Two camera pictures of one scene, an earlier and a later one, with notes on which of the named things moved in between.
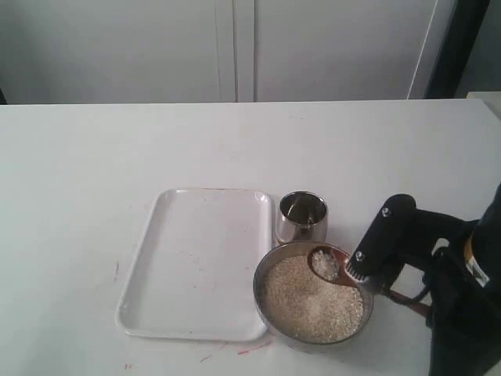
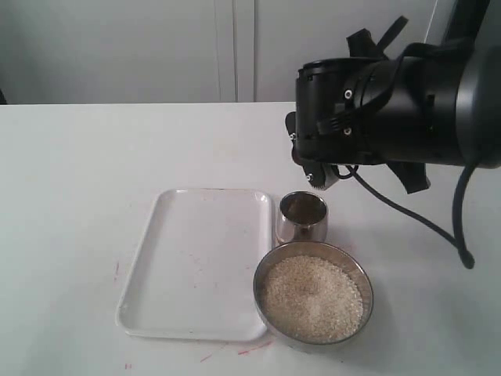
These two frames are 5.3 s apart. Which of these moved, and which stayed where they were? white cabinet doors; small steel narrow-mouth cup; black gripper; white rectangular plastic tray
Moved: black gripper
Stayed: white rectangular plastic tray; white cabinet doors; small steel narrow-mouth cup
